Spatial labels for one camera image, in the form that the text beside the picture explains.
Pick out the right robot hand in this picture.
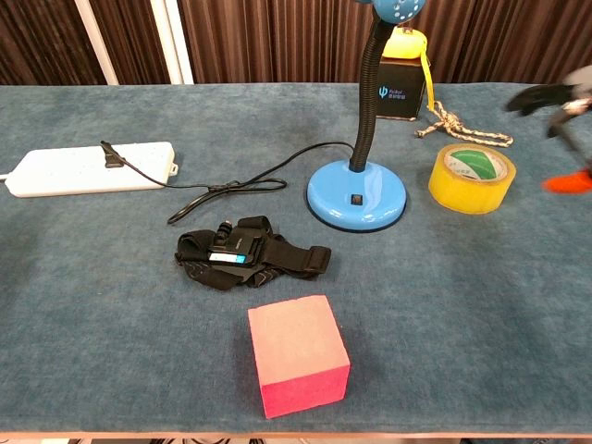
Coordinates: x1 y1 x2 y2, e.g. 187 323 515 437
505 64 592 195

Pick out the blue gooseneck desk lamp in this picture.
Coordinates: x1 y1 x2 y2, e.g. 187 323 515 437
305 0 427 233

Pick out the yellow packing tape roll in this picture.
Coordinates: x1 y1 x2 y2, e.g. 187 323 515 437
427 142 517 216

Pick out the black printed box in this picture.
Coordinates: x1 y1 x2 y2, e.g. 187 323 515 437
372 53 427 124

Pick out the yellow tape measure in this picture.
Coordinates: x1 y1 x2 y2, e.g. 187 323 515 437
382 26 437 112

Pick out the brown pleated curtain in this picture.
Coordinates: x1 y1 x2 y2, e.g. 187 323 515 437
0 0 592 89

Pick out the pink foam cube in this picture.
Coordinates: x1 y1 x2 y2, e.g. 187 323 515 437
247 293 352 420

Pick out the blue velvet table cloth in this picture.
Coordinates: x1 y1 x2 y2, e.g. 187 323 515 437
0 81 592 436

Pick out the white power strip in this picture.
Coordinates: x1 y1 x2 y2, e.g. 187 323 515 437
0 141 180 199

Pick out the braided multicolour rope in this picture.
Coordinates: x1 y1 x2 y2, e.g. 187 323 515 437
414 100 514 149

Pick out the black power cord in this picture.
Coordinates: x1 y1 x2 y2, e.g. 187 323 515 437
99 140 356 226

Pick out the black camera head strap mount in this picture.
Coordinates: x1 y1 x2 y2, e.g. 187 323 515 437
174 215 333 291

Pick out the white window frame post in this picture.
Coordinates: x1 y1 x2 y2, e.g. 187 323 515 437
73 0 195 86

